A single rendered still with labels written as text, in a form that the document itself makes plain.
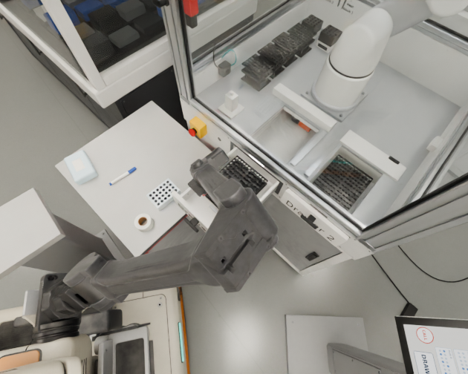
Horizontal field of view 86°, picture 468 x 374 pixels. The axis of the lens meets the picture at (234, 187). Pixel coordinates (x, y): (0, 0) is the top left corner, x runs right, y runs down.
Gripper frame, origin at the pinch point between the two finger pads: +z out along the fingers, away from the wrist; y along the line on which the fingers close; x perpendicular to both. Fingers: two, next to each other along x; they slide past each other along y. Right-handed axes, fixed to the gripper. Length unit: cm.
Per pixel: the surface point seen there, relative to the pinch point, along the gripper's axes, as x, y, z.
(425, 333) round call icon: -80, 14, -9
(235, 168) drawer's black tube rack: 0.1, 15.3, 6.4
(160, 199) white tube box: 14.9, -16.4, 12.7
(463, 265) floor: -142, 104, 105
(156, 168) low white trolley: 30.9, -8.4, 18.3
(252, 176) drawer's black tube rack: -7.6, 17.2, 6.4
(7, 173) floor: 151, -94, 87
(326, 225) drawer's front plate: -41.8, 22.2, 4.3
